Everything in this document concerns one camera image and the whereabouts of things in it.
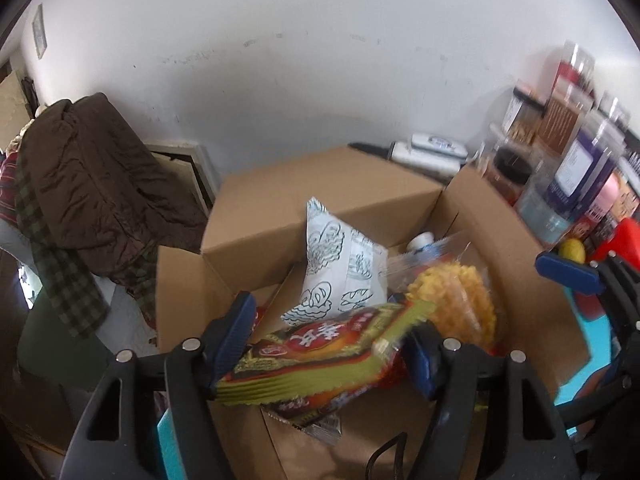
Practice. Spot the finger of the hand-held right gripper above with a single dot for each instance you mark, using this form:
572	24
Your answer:
570	272
605	395

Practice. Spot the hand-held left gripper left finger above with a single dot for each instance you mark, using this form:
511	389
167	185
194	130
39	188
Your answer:
240	320

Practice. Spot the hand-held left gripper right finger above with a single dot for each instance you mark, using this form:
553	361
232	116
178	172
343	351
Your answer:
419	360

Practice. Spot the waffle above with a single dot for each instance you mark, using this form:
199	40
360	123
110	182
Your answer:
450	300

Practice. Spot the green red snack packet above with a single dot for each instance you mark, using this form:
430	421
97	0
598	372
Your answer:
310	355

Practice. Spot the white printed snack packet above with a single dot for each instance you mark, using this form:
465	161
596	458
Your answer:
330	260

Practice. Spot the brown cardboard box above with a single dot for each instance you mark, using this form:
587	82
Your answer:
325	195

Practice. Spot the green fruit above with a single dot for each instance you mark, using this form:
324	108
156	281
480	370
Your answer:
572	251

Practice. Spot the red canister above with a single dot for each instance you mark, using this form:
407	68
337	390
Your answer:
620	245

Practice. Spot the pink canister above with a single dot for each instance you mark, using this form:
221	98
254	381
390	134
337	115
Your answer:
610	200

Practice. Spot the purple label clear jar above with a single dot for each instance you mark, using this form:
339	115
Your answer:
585	170

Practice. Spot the clear jar of nuts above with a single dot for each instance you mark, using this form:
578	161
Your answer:
522	120

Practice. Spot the white framed panel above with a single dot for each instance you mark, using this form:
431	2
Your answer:
197	165

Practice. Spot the clear jar with red contents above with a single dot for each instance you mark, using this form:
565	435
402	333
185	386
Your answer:
565	105

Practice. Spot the white flat device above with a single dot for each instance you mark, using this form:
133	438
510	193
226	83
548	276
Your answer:
425	161

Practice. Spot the grey chair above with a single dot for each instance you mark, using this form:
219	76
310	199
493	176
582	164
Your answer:
60	360

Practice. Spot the green plaid cloth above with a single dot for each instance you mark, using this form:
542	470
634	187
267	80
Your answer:
55	260

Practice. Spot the brown jacket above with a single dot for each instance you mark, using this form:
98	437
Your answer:
100	180

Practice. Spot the small wall picture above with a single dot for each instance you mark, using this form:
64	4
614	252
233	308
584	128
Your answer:
40	30

